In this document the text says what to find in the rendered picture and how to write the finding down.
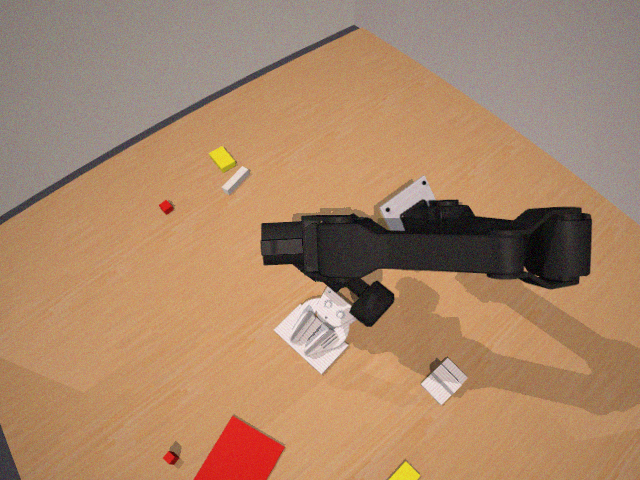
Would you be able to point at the red flat plate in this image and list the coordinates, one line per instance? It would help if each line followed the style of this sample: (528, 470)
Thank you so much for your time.
(241, 453)

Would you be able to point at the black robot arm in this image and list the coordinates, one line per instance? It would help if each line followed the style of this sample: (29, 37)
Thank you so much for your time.
(554, 243)

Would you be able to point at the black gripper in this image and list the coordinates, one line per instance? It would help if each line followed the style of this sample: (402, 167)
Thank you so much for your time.
(373, 300)

